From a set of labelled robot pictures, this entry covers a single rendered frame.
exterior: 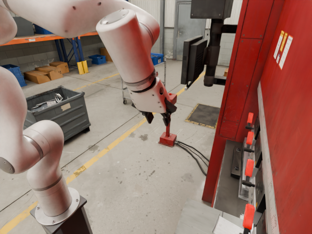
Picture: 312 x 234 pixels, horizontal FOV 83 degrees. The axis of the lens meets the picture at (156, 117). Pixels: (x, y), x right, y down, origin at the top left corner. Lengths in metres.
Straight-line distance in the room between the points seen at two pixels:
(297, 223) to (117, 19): 0.47
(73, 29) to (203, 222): 0.85
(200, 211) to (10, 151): 0.78
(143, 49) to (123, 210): 1.89
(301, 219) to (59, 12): 0.57
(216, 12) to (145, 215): 1.91
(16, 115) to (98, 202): 1.69
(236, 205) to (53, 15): 1.13
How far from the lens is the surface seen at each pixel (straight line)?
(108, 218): 2.11
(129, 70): 0.40
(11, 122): 0.71
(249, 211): 0.62
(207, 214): 0.95
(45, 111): 2.77
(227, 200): 1.18
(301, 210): 0.41
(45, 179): 0.84
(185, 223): 0.91
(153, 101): 0.47
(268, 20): 1.34
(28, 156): 0.73
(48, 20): 0.47
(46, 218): 1.01
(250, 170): 0.76
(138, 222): 2.05
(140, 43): 0.39
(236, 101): 1.45
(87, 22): 0.48
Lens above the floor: 1.79
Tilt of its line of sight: 30 degrees down
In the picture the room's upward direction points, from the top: straight up
